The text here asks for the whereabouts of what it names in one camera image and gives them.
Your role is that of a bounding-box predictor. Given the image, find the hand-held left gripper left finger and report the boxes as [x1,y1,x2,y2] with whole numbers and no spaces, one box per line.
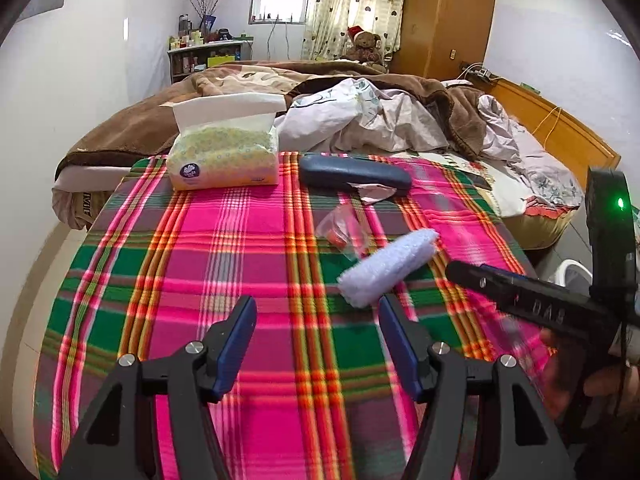
[59,295,259,480]

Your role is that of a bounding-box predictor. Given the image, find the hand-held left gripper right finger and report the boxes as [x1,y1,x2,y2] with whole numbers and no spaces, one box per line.
[378,294,576,480]

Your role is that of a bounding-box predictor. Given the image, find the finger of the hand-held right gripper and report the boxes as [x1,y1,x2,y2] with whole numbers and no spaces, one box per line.
[445,260,616,335]
[481,263,541,282]

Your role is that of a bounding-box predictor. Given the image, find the white round bin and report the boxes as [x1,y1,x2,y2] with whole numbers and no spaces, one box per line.
[547,259,594,287]

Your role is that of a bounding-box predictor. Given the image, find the fluffy white towel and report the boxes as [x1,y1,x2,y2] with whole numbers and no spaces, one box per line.
[337,228,441,307]

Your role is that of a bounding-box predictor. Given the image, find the person's right hand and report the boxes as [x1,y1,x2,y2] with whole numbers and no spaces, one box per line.
[542,327,640,413]

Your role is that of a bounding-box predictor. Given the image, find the pink green plaid cloth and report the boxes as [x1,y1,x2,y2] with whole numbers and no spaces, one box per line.
[32,151,556,480]

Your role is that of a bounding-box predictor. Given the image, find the pale floral pillow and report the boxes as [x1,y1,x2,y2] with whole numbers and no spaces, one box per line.
[510,130,584,208]

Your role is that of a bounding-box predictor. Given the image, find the black smartphone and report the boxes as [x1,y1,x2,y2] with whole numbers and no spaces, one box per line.
[462,172,494,192]

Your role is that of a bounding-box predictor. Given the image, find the wooden bed headboard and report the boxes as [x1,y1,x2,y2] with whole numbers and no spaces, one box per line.
[480,77,621,191]

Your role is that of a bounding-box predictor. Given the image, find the clear plastic wrapper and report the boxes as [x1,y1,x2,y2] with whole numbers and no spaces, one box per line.
[315,203,373,261]

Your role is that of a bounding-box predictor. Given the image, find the crumpled white paper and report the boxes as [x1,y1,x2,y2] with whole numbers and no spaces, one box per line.
[350,182,397,206]

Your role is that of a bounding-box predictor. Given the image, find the dark blue glasses case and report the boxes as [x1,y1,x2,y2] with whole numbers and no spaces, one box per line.
[298,154,413,196]

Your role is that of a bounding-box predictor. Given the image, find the yellow tissue pack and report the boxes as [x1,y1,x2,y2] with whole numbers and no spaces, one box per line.
[166,92,286,192]

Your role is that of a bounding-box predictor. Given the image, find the brown fleece blanket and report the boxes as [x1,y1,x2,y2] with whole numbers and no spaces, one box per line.
[55,60,493,181]

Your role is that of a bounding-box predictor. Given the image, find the teddy bear with red hat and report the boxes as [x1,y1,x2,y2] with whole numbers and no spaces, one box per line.
[342,26,389,68]

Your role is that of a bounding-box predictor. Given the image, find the wooden wardrobe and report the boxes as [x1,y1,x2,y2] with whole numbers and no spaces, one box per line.
[390,0,498,81]

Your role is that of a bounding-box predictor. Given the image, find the patterned curtain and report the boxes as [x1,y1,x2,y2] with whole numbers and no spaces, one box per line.
[301,0,408,61]

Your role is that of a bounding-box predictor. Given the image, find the row of bottles on shelf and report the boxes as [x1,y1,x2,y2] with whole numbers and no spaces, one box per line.
[169,14,251,51]

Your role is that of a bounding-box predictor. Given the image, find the small window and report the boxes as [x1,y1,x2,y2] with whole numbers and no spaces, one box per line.
[248,0,313,25]

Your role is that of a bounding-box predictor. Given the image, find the dry branches in vase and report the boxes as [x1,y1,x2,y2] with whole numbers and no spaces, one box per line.
[182,0,231,31]

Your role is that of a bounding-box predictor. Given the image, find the yellow cable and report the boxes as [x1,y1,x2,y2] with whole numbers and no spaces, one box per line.
[532,105,562,147]

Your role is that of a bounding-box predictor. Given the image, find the charger with cables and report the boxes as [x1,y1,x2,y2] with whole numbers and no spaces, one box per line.
[459,62,494,82]

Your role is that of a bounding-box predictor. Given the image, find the white wall shelf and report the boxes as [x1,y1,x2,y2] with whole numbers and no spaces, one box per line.
[167,37,253,83]

